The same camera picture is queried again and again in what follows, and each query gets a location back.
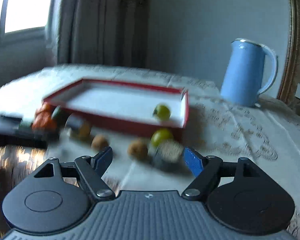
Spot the brown longan fruit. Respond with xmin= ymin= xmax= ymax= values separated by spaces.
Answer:
xmin=91 ymin=134 xmax=109 ymax=151
xmin=127 ymin=139 xmax=148 ymax=160

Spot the orange mandarin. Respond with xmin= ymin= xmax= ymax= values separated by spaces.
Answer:
xmin=35 ymin=102 xmax=56 ymax=115
xmin=32 ymin=111 xmax=57 ymax=131

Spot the green cucumber piece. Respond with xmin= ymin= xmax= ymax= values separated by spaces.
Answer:
xmin=51 ymin=106 xmax=64 ymax=121

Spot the green tomato fruit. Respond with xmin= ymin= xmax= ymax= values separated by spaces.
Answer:
xmin=151 ymin=128 xmax=174 ymax=147
xmin=153 ymin=104 xmax=171 ymax=121

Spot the white embroidered tablecloth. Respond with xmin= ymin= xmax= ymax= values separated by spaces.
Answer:
xmin=0 ymin=65 xmax=300 ymax=239

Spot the red shallow cardboard box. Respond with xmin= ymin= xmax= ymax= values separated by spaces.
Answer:
xmin=43 ymin=78 xmax=189 ymax=141

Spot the blue electric kettle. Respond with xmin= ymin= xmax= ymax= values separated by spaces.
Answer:
xmin=220 ymin=38 xmax=278 ymax=107

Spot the gold framed patterned headboard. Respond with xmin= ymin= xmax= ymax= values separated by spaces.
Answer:
xmin=277 ymin=0 xmax=300 ymax=116

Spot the brown patterned curtain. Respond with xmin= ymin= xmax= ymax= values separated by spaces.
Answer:
xmin=45 ymin=0 xmax=151 ymax=68

